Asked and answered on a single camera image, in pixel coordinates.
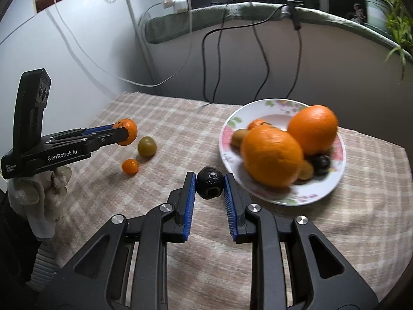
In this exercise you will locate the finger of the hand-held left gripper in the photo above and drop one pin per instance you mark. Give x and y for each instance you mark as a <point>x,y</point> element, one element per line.
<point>96,129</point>
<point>109,137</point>

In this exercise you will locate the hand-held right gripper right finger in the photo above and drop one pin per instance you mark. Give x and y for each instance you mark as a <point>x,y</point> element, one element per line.
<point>229,206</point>

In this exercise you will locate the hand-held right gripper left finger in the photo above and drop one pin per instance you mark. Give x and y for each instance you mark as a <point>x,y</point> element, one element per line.
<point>190,203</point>

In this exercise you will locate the small mandarin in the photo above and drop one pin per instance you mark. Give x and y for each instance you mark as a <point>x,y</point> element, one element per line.
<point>130,132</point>

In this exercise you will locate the dark wrinkled passion fruit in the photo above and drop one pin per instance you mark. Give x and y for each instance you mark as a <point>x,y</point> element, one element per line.
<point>209,182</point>
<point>319,164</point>

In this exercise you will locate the white floral plate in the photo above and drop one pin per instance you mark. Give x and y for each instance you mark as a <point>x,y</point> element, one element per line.
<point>277,197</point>

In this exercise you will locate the large navel orange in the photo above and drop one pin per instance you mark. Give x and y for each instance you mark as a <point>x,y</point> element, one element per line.
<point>272,156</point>

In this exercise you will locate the brown kiwi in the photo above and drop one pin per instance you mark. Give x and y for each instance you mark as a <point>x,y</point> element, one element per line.
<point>306,170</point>
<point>239,137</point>

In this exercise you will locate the bumpy mandarin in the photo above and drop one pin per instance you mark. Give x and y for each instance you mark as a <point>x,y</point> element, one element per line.
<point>258,123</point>

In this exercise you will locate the person's left forearm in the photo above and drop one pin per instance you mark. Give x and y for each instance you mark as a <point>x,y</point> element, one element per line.
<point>45,261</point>

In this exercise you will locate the person's left hand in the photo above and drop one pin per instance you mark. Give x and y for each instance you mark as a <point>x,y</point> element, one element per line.
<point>35,197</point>

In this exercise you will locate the tiny orange kumquat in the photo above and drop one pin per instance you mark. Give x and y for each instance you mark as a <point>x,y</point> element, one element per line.
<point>130,167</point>

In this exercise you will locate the green round fruit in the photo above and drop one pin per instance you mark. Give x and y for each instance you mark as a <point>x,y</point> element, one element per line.
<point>147,146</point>

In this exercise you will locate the smooth round orange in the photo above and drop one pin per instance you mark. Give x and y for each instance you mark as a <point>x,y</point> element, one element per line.
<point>313,129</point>

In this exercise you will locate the checked beige tablecloth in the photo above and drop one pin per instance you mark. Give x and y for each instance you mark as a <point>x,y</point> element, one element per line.
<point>355,216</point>

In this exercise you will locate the white power adapter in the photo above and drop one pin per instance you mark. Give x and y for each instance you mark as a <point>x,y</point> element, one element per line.
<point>181,5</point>

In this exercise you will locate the black clamp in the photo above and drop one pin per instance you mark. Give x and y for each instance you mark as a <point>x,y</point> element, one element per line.
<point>295,19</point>

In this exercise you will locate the small pink flower plant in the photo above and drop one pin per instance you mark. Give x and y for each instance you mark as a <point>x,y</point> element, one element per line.
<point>357,12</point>

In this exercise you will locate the potted spider plant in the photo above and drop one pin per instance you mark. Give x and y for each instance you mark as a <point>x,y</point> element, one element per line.
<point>376,9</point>

